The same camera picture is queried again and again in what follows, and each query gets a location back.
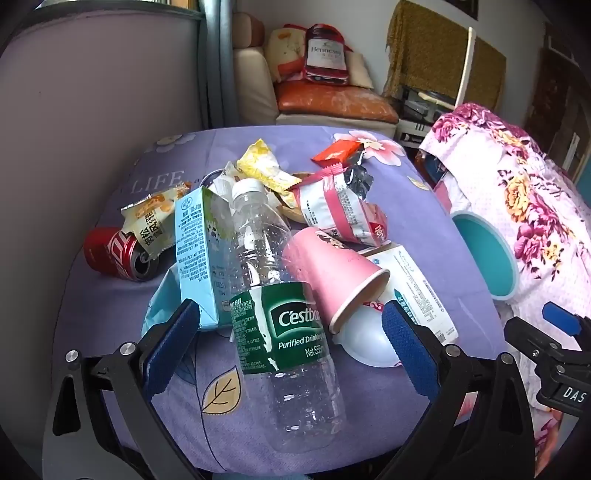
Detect purple floral tablecloth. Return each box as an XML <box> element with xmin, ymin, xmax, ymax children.
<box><xmin>58</xmin><ymin>127</ymin><xmax>509</xmax><ymax>476</ymax></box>

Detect yellow white crumpled wrapper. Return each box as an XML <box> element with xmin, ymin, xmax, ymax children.
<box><xmin>224</xmin><ymin>138</ymin><xmax>301</xmax><ymax>208</ymax></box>

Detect red orange snack packet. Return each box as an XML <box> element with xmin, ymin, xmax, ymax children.
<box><xmin>311</xmin><ymin>140</ymin><xmax>363</xmax><ymax>168</ymax></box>

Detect teal bin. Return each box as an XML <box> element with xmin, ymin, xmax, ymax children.
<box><xmin>450</xmin><ymin>210</ymin><xmax>520</xmax><ymax>301</ymax></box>

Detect orange seat cushion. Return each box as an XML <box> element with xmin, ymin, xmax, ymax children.
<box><xmin>276</xmin><ymin>78</ymin><xmax>400</xmax><ymax>124</ymax></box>

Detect pink paper cup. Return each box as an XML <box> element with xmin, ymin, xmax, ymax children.
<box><xmin>281</xmin><ymin>226</ymin><xmax>391</xmax><ymax>334</ymax></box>

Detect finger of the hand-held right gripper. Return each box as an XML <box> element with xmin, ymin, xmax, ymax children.
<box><xmin>542</xmin><ymin>301</ymin><xmax>591</xmax><ymax>340</ymax></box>
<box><xmin>503</xmin><ymin>316</ymin><xmax>575</xmax><ymax>370</ymax></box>

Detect light blue milk carton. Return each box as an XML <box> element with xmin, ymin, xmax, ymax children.
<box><xmin>174</xmin><ymin>186</ymin><xmax>238</xmax><ymax>330</ymax></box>

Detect white pole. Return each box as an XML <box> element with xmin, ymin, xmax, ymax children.
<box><xmin>452</xmin><ymin>27</ymin><xmax>475</xmax><ymax>108</ymax></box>

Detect orange white cake wrapper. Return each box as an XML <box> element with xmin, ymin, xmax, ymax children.
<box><xmin>121</xmin><ymin>182</ymin><xmax>192</xmax><ymax>259</ymax></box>

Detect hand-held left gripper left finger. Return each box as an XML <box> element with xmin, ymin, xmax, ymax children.
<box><xmin>42</xmin><ymin>299</ymin><xmax>204</xmax><ymax>480</ymax></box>

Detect clear green-label plastic bottle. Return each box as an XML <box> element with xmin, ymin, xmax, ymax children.
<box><xmin>228</xmin><ymin>178</ymin><xmax>347</xmax><ymax>450</ymax></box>

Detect white blue-print carton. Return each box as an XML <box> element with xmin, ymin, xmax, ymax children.
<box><xmin>358</xmin><ymin>244</ymin><xmax>460</xmax><ymax>344</ymax></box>

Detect white cabinet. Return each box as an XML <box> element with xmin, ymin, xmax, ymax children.
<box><xmin>394</xmin><ymin>117</ymin><xmax>435</xmax><ymax>148</ymax></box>

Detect woven brown basket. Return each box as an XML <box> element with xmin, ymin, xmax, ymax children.
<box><xmin>277</xmin><ymin>171</ymin><xmax>319</xmax><ymax>224</ymax></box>

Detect dark wooden furniture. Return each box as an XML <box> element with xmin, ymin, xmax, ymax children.
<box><xmin>524</xmin><ymin>23</ymin><xmax>591</xmax><ymax>185</ymax></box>

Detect black stereo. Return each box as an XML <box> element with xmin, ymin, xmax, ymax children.
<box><xmin>397</xmin><ymin>84</ymin><xmax>455</xmax><ymax>121</ymax></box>

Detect red bottle-print gift bag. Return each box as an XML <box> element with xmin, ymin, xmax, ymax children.
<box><xmin>302</xmin><ymin>23</ymin><xmax>356</xmax><ymax>88</ymax></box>

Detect pink white wafer wrapper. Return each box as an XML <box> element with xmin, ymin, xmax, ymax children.
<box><xmin>288</xmin><ymin>164</ymin><xmax>389</xmax><ymax>247</ymax></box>

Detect white plastic bowl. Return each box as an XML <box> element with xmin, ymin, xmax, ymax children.
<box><xmin>332</xmin><ymin>305</ymin><xmax>402</xmax><ymax>367</ymax></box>

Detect red soda can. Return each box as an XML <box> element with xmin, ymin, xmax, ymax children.
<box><xmin>84</xmin><ymin>226</ymin><xmax>160</xmax><ymax>281</ymax></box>

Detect grey curtain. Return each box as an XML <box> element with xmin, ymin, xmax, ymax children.
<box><xmin>198</xmin><ymin>0</ymin><xmax>238</xmax><ymax>127</ymax></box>

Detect mustard yellow cloth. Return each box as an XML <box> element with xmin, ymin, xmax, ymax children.
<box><xmin>383</xmin><ymin>0</ymin><xmax>507</xmax><ymax>112</ymax></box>

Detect dark framed wall picture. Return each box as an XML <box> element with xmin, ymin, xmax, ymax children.
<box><xmin>450</xmin><ymin>0</ymin><xmax>481</xmax><ymax>21</ymax></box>

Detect yellow flower-print pillow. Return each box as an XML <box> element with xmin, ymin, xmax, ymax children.
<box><xmin>264</xmin><ymin>28</ymin><xmax>315</xmax><ymax>84</ymax></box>

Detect pink floral blanket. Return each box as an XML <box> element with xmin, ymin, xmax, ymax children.
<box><xmin>418</xmin><ymin>102</ymin><xmax>591</xmax><ymax>444</ymax></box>

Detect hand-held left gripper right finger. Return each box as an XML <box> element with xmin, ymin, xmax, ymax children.
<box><xmin>381</xmin><ymin>300</ymin><xmax>536</xmax><ymax>480</ymax></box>

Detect beige sofa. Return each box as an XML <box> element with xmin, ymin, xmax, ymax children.
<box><xmin>231</xmin><ymin>11</ymin><xmax>400</xmax><ymax>137</ymax></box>

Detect white pillow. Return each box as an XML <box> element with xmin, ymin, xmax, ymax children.
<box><xmin>344</xmin><ymin>48</ymin><xmax>375</xmax><ymax>89</ymax></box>

